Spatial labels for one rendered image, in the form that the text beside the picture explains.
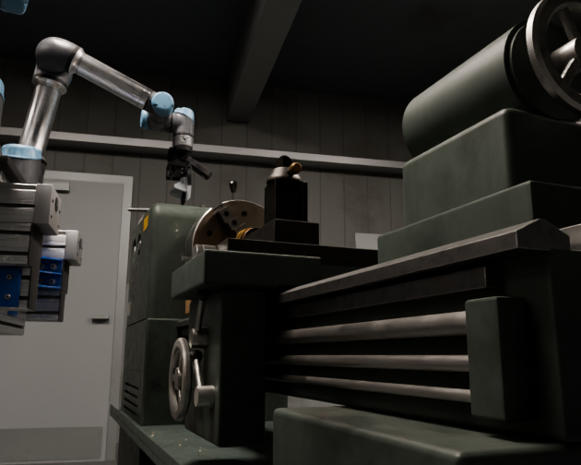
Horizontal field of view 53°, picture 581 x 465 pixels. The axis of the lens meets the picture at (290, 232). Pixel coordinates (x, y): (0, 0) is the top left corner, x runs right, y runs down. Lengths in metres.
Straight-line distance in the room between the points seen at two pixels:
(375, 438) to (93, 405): 4.17
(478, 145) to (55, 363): 4.21
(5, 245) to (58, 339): 3.35
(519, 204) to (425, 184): 0.21
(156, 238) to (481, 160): 1.38
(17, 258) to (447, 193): 0.93
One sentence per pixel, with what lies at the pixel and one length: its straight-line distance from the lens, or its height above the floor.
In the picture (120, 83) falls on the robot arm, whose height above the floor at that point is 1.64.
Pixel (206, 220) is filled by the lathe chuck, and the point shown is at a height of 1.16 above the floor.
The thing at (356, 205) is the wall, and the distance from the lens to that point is 5.18.
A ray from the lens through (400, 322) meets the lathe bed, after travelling 0.66.
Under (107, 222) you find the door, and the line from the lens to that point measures 4.77.
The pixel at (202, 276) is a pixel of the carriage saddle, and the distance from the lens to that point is 0.98.
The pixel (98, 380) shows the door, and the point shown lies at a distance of 4.66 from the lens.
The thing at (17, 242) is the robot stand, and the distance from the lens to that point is 1.36.
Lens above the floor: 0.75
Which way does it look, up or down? 12 degrees up
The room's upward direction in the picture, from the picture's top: straight up
